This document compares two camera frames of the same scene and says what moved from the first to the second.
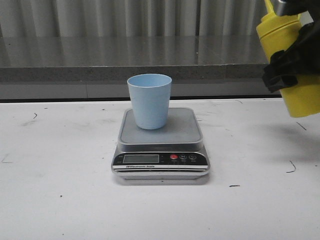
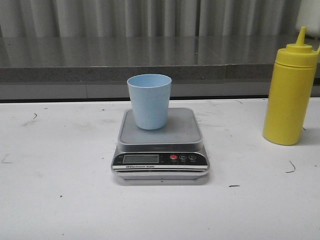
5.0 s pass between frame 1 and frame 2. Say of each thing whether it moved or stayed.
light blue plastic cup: stayed
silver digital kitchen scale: stayed
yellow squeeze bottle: moved
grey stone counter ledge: stayed
